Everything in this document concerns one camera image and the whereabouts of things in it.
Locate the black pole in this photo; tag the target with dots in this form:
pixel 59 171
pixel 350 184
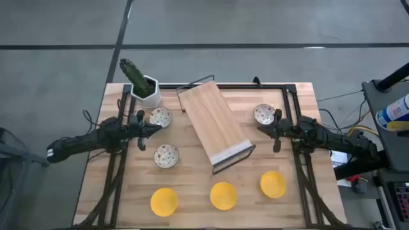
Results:
pixel 393 78

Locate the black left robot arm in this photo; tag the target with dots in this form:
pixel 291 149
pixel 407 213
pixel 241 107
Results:
pixel 96 139

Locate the white paper sheet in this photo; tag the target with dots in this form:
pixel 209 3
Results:
pixel 339 158

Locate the wooden shelf, black metal frame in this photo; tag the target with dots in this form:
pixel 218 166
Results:
pixel 214 121

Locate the white hexagonal plant pot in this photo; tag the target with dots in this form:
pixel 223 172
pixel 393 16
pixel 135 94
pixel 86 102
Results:
pixel 151 99

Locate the black cart leg bar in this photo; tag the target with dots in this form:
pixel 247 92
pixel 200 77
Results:
pixel 358 167

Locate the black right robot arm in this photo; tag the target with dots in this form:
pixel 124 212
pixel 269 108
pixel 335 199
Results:
pixel 335 140

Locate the grey cart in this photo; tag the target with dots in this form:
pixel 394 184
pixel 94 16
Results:
pixel 393 150

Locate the white and blue spray can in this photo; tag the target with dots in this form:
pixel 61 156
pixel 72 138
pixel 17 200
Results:
pixel 394 113

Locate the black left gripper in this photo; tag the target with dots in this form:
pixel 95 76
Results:
pixel 140 127

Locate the yellow plastic mini bowl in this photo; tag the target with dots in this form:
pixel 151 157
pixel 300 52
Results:
pixel 164 202
pixel 273 184
pixel 223 195

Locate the small red object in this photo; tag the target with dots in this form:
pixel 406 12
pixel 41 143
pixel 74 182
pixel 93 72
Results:
pixel 353 179

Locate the green cactus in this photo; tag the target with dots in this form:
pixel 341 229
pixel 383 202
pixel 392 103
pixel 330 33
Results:
pixel 134 75

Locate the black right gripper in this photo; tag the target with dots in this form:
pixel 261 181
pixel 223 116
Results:
pixel 282 129

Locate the black control box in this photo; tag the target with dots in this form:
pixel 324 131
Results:
pixel 397 198

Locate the white dotted ceramic mini bowl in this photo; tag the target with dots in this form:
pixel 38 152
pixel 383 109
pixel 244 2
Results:
pixel 264 113
pixel 166 156
pixel 160 117

